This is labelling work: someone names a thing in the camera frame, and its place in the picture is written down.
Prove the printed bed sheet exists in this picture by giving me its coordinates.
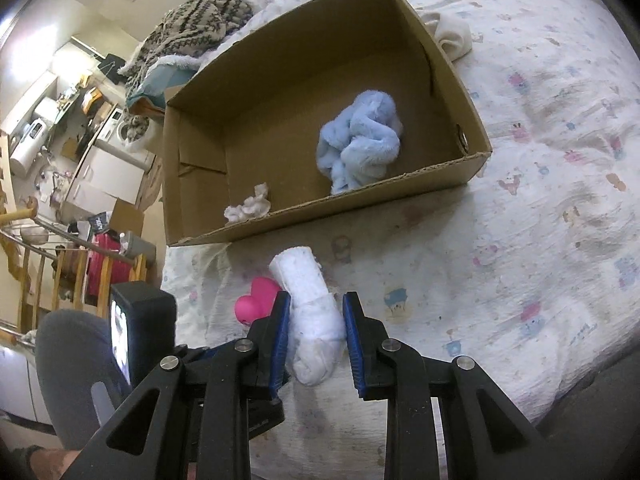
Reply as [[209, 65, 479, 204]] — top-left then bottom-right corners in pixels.
[[161, 0, 640, 480]]

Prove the person's left forearm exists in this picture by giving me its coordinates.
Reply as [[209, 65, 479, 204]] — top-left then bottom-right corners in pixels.
[[36, 309, 133, 452]]

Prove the white towel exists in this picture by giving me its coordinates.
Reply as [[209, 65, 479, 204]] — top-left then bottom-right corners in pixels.
[[269, 246, 347, 387]]

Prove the white kitchen appliance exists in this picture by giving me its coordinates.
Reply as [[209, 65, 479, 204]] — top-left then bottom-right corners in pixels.
[[9, 117, 50, 179]]

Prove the pink heart-shaped toy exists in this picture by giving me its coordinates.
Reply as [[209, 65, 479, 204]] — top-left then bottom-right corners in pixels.
[[235, 276, 284, 326]]

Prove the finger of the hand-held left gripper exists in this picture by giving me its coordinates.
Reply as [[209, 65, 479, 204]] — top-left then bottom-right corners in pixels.
[[176, 344, 236, 363]]

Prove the small white crumpled cloth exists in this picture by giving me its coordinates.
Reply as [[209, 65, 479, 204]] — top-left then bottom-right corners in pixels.
[[223, 183, 272, 225]]

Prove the cream cloth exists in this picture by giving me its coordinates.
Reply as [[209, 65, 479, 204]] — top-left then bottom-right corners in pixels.
[[432, 11, 473, 61]]

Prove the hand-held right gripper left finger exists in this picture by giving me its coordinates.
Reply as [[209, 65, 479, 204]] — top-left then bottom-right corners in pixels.
[[65, 290, 293, 480]]

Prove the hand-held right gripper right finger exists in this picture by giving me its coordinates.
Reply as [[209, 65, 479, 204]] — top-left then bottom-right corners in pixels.
[[342, 291, 567, 480]]

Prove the teal pillow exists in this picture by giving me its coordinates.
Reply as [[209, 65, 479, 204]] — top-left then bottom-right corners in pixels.
[[126, 66, 197, 107]]

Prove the blue fluffy cloth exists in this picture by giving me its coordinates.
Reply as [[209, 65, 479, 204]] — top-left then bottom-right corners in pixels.
[[316, 90, 403, 196]]

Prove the metal pole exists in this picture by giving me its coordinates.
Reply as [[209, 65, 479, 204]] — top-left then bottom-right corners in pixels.
[[0, 227, 138, 267]]

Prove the white washing machine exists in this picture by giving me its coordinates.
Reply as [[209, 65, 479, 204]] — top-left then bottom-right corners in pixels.
[[102, 107, 157, 163]]

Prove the red bag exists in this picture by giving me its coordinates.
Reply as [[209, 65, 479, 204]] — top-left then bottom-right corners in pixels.
[[86, 234, 135, 307]]

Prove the patterned knit blanket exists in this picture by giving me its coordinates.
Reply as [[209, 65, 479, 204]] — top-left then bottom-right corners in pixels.
[[120, 0, 257, 87]]

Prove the brown cardboard box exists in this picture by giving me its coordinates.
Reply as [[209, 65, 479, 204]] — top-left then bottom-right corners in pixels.
[[162, 0, 493, 247]]

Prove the wooden chair with clothes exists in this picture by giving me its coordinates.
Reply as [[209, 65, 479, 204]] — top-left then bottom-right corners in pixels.
[[0, 199, 66, 341]]

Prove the white cabinet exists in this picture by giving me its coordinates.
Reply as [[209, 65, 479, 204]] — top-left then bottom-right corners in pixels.
[[61, 142, 153, 211]]

